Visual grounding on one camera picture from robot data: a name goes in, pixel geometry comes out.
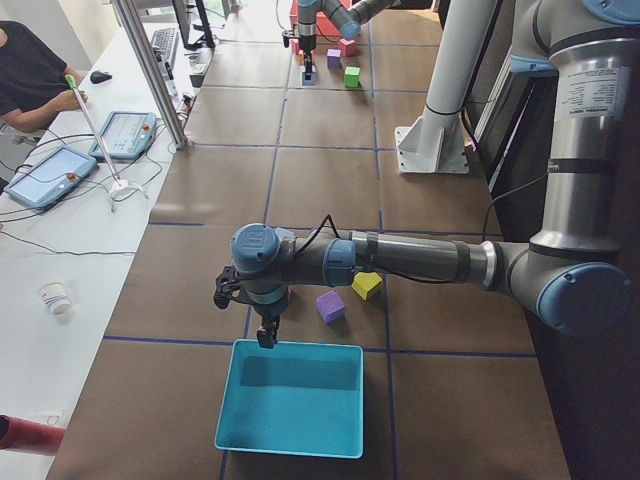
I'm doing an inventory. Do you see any seated person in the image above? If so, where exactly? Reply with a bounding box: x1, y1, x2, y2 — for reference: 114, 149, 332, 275
1, 20, 83, 133

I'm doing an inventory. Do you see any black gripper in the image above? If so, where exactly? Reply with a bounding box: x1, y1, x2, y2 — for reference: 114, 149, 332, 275
298, 35, 316, 82
254, 305, 282, 349

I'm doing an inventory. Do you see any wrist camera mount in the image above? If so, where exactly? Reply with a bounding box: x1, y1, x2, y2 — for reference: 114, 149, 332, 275
213, 265, 241, 310

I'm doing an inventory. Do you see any light blue foam block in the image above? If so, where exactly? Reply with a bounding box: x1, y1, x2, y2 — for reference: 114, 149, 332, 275
301, 70, 317, 86

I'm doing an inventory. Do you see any aluminium frame post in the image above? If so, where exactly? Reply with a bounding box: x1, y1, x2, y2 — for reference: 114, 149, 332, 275
113, 0, 188, 150

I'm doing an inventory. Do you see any black keyboard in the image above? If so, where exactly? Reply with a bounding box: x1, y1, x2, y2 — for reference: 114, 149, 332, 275
149, 27, 179, 66

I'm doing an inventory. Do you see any black computer mouse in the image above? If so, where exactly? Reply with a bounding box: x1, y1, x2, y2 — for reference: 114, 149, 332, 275
89, 71, 112, 84

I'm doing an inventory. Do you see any paper cup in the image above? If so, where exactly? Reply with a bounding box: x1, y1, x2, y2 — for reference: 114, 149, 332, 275
38, 282, 71, 315

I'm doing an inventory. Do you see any teach pendant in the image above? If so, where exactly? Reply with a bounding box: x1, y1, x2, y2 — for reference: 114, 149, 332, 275
100, 111, 157, 163
5, 146, 97, 209

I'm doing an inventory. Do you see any blue plastic bin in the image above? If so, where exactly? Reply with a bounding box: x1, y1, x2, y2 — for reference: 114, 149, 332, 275
214, 339, 364, 459

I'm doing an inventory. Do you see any red cylinder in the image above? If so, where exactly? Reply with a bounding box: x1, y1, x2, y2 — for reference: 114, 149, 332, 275
1, 415, 66, 456

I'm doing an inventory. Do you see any green foam block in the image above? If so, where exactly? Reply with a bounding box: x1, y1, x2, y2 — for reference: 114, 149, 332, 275
343, 66, 361, 89

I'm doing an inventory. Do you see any white stick with green tip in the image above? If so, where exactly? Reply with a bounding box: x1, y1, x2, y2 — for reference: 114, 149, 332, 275
64, 74, 126, 189

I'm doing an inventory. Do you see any white camera mast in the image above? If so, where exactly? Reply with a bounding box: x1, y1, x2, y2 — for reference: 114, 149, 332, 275
395, 0, 499, 174

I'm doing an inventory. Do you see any far teach pendant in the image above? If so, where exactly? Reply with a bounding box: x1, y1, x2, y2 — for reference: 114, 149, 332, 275
100, 111, 157, 163

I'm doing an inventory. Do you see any near purple foam block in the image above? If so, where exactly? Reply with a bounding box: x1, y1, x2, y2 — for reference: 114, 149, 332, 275
315, 290, 346, 324

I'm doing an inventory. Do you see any yellow foam block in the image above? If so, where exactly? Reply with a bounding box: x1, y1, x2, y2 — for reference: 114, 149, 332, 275
351, 272, 383, 301

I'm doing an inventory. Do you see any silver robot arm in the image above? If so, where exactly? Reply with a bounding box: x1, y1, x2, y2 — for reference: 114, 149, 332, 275
213, 1, 639, 348
294, 0, 400, 80

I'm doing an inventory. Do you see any purple foam block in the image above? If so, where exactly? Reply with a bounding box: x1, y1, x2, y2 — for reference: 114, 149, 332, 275
315, 290, 346, 324
326, 48, 342, 70

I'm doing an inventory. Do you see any near teach pendant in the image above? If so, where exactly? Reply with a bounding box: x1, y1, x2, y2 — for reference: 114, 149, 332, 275
5, 146, 97, 209

